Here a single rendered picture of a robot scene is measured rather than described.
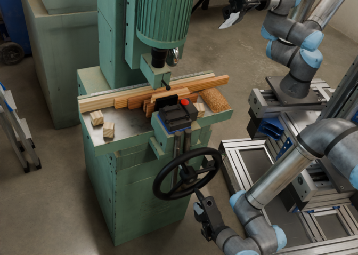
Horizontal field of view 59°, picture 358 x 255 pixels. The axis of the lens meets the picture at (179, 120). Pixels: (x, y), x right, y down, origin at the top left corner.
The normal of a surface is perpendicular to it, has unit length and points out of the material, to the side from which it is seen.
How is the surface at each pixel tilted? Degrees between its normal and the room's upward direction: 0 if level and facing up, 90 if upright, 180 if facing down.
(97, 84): 0
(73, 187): 0
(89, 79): 0
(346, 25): 90
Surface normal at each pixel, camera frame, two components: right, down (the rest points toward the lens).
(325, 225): 0.15, -0.70
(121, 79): 0.45, 0.68
